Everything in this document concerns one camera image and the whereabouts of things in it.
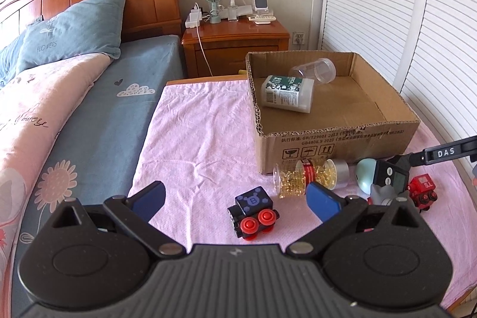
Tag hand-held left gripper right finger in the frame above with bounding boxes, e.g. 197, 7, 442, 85
285, 182, 424, 260

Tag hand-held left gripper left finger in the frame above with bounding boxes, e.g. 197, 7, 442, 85
39, 181, 187, 260

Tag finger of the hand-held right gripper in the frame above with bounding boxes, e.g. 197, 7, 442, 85
396, 135, 477, 167

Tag clear bottle of yellow capsules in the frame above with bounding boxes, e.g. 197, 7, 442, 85
273, 159, 349, 198

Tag mint green oval case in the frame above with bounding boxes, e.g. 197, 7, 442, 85
355, 159, 379, 197

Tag brown cardboard box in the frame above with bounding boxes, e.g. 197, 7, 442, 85
245, 50, 421, 177

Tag black digital device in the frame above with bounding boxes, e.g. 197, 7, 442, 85
374, 159, 411, 194

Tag grey toy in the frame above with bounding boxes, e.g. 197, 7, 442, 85
367, 186, 399, 207

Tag black toy train red wheels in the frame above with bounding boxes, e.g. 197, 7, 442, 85
227, 186, 279, 241

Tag pink cloth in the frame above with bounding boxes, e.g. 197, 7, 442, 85
127, 77, 477, 309

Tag blue bed sheet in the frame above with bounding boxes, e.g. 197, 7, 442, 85
11, 34, 187, 318

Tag white container with green label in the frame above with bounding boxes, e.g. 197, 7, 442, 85
260, 75, 315, 114

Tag clear plastic cup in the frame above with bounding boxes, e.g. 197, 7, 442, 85
289, 58, 337, 84

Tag pink floral quilt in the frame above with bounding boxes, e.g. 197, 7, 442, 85
0, 53, 114, 318

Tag wooden nightstand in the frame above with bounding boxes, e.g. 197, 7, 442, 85
181, 15, 291, 78

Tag blue pillow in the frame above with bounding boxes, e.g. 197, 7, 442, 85
0, 16, 43, 88
15, 0, 128, 75

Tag white power strip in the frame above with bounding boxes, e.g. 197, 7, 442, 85
185, 3, 204, 29

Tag white cable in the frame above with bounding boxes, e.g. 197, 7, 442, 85
196, 25, 213, 77

